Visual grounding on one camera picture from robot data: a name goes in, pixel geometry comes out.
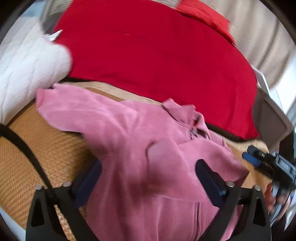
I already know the pink garment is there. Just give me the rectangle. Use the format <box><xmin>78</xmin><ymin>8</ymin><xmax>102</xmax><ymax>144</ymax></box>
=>
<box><xmin>36</xmin><ymin>84</ymin><xmax>248</xmax><ymax>240</ymax></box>

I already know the right hand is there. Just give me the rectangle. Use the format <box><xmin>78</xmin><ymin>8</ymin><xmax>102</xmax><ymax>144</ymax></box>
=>
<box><xmin>264</xmin><ymin>183</ymin><xmax>290</xmax><ymax>215</ymax></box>

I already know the dark brown sofa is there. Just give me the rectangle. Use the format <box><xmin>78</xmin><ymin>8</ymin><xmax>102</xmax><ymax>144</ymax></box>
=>
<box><xmin>201</xmin><ymin>88</ymin><xmax>292</xmax><ymax>151</ymax></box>

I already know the beige dotted curtain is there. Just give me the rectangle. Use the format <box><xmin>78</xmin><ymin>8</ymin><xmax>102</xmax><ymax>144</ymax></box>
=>
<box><xmin>41</xmin><ymin>1</ymin><xmax>295</xmax><ymax>87</ymax></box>

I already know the white quilted pad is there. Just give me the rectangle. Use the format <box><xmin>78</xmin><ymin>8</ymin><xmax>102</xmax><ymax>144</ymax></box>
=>
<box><xmin>1</xmin><ymin>17</ymin><xmax>72</xmax><ymax>125</ymax></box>

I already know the red blanket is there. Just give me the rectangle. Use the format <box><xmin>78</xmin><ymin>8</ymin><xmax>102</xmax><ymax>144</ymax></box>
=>
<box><xmin>55</xmin><ymin>1</ymin><xmax>259</xmax><ymax>140</ymax></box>

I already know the red pillow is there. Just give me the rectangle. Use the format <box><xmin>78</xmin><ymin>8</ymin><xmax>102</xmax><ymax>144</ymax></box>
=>
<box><xmin>176</xmin><ymin>0</ymin><xmax>235</xmax><ymax>45</ymax></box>

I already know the black cable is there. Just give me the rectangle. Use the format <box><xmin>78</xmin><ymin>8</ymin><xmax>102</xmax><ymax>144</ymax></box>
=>
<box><xmin>0</xmin><ymin>124</ymin><xmax>55</xmax><ymax>190</ymax></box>

